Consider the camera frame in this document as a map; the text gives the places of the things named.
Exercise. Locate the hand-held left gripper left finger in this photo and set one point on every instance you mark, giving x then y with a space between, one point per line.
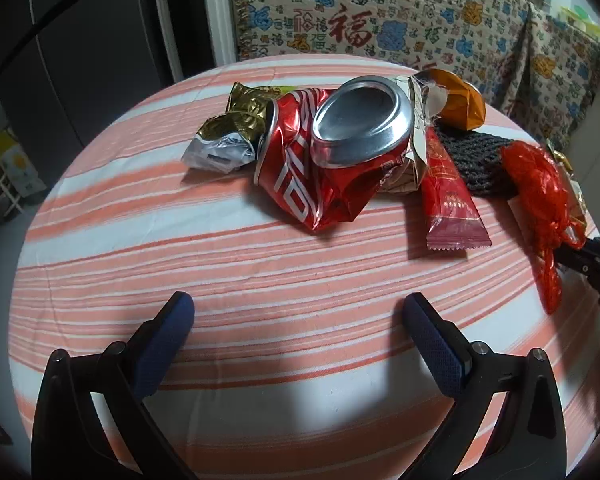
164 342

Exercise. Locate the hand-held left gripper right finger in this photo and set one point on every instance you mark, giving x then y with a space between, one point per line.
436 342

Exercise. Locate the red plastic bag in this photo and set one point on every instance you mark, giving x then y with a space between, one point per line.
535 180

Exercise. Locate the dark grey knitted coaster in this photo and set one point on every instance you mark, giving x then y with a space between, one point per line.
480 167

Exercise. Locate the red snack packet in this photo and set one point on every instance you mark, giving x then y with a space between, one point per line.
452 200

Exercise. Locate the silver white wrapper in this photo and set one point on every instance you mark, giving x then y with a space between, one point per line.
415 160

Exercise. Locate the crushed red soda can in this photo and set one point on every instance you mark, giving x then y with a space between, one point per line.
300 170

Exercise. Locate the gold foil wrapper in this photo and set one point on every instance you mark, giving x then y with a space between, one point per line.
242 110

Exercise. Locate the small gold wrapper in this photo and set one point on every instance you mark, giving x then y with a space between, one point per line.
576 192

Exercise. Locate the yellow cardboard box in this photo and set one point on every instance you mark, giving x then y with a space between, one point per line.
17 162

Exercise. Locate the green yellow plastic containers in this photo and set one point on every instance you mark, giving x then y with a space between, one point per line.
580 20

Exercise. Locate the dark grey refrigerator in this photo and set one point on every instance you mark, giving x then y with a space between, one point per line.
80 45

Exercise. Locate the patterned cloth-covered sofa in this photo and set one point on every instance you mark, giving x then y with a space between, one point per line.
380 5

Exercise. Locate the white door frame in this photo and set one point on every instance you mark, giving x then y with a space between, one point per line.
219 10

